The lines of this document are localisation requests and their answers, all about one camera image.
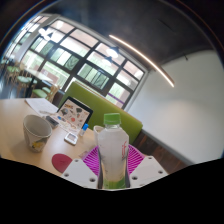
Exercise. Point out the green upholstered bench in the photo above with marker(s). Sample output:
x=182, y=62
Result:
x=110, y=110

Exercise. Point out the flat round red coaster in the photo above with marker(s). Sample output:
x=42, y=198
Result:
x=61, y=162

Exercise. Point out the clear bottle with green cap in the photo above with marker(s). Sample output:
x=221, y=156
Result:
x=112, y=153

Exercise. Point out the small white square device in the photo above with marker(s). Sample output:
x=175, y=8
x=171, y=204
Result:
x=71, y=138

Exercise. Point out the small blue-capped bottle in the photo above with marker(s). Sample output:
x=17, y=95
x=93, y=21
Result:
x=84, y=129

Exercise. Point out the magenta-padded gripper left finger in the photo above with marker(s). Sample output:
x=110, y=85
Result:
x=77, y=171

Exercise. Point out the large black-framed window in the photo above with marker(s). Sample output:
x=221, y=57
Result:
x=83, y=50

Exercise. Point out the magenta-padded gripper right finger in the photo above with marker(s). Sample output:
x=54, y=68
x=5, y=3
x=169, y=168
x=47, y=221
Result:
x=146, y=170

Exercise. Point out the long linear ceiling light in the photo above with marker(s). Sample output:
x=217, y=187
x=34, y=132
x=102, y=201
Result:
x=143, y=56

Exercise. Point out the black pendant lamp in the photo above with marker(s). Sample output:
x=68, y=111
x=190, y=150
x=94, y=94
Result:
x=107, y=61
x=112, y=52
x=44, y=32

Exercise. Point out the group of wooden green-seated chairs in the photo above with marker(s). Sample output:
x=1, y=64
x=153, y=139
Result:
x=40, y=91

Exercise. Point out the white paper sheet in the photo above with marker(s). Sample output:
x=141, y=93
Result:
x=40, y=106

